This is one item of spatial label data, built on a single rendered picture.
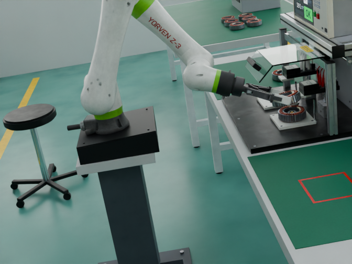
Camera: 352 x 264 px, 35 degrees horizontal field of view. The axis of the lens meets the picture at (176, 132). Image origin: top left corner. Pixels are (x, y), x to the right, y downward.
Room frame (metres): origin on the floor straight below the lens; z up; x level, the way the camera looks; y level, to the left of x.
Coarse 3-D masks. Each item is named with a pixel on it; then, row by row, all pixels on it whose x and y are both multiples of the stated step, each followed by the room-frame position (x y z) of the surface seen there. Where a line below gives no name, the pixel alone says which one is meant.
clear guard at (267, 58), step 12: (276, 48) 2.15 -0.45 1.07; (288, 48) 2.12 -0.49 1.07; (300, 48) 2.09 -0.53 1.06; (312, 48) 2.06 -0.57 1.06; (264, 60) 2.03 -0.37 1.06; (276, 60) 1.98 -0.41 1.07; (288, 60) 1.96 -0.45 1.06; (300, 60) 1.93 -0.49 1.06; (252, 72) 2.04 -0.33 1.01; (264, 72) 1.95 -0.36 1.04
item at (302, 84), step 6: (300, 84) 2.10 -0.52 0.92; (306, 84) 2.07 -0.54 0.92; (312, 84) 2.06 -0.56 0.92; (318, 84) 2.06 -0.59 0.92; (324, 84) 2.10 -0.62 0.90; (300, 90) 2.10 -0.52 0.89; (306, 90) 2.06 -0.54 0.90; (312, 90) 2.06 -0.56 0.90; (318, 90) 2.06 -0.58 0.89; (324, 90) 2.06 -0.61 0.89; (336, 90) 2.06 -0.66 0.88; (306, 96) 2.06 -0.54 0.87; (324, 96) 2.11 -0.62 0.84
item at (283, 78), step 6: (288, 66) 2.35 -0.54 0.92; (294, 66) 2.33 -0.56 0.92; (282, 72) 2.36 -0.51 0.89; (288, 72) 2.30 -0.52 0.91; (294, 72) 2.30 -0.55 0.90; (300, 72) 2.30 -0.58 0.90; (306, 72) 2.30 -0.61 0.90; (312, 72) 2.30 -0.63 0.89; (318, 72) 2.30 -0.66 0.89; (282, 78) 2.32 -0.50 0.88; (288, 78) 2.30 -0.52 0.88; (306, 78) 2.33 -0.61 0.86
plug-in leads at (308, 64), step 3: (309, 60) 2.32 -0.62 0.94; (312, 60) 2.34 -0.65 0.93; (300, 63) 2.33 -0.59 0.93; (303, 63) 2.31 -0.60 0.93; (306, 63) 2.35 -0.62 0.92; (309, 63) 2.31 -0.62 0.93; (312, 63) 2.35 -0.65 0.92; (300, 66) 2.35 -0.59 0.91; (303, 66) 2.31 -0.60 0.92; (306, 66) 2.34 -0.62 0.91; (309, 66) 2.32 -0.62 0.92; (312, 66) 2.34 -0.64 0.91; (303, 69) 2.31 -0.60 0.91; (309, 69) 2.32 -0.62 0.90
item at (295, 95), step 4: (288, 92) 2.02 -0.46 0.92; (292, 92) 2.00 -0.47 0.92; (296, 92) 1.96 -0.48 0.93; (288, 96) 1.94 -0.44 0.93; (292, 96) 1.94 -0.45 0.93; (296, 96) 1.95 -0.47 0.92; (300, 96) 1.97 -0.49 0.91; (292, 100) 1.94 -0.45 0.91; (296, 100) 1.94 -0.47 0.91; (272, 104) 1.98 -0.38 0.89; (276, 104) 1.96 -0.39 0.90; (280, 104) 1.94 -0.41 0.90; (284, 104) 1.94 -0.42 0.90
